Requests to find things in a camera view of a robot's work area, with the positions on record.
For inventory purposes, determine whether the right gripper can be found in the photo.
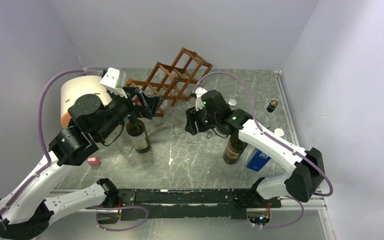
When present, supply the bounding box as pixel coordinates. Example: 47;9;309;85
185;103;220;135

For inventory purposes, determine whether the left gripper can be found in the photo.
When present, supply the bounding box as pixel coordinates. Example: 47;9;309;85
97;85;163;140

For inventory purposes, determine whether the clear glass bottle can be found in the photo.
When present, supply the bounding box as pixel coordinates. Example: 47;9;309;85
163;106;186;121

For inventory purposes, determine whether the green wine bottle tan label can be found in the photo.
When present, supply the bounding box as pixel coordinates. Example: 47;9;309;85
223;135;248;165

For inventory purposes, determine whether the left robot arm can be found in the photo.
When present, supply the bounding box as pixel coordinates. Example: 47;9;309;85
0;86;162;240

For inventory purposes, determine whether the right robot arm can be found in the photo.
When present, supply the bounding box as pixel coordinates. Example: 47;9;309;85
185;87;325;207

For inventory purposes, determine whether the dark wine bottle left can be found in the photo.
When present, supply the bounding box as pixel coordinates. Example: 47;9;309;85
125;115;151;154

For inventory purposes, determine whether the brown wooden wine rack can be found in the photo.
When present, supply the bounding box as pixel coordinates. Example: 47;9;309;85
125;47;213;117

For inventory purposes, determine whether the clear round bottle red label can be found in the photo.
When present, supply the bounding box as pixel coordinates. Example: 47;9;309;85
228;99;238;108

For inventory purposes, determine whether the blue square bottle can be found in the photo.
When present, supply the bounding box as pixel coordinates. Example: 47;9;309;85
246;148;271;172

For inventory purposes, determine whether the cream orange cylindrical box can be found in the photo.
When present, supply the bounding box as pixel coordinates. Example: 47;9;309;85
60;75;113;130

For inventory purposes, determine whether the small pink object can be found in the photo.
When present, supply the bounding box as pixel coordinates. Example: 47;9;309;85
87;157;101;167

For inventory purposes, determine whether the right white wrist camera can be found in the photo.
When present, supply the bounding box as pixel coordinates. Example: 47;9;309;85
191;87;207;112

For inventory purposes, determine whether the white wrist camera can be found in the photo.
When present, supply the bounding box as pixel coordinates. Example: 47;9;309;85
99;67;128;99
191;87;207;112

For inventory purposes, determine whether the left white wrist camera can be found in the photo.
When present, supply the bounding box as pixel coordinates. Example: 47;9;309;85
99;67;128;99

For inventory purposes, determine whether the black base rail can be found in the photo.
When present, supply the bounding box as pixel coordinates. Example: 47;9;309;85
100;188;282;220

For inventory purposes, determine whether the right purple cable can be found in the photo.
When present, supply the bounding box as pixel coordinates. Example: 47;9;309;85
191;71;335;230

